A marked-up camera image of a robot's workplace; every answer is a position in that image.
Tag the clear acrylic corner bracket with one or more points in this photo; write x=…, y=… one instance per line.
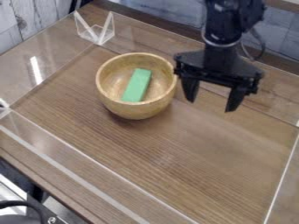
x=94, y=33

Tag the clear acrylic tray walls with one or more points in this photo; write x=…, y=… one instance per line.
x=196, y=165

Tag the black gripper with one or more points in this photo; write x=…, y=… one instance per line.
x=218, y=65

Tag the green rectangular block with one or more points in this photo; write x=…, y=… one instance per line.
x=136, y=85

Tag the wooden bowl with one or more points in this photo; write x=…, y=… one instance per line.
x=112, y=78

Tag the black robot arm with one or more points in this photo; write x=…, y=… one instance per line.
x=230, y=18

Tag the black metal table bracket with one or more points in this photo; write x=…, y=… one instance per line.
x=49, y=216

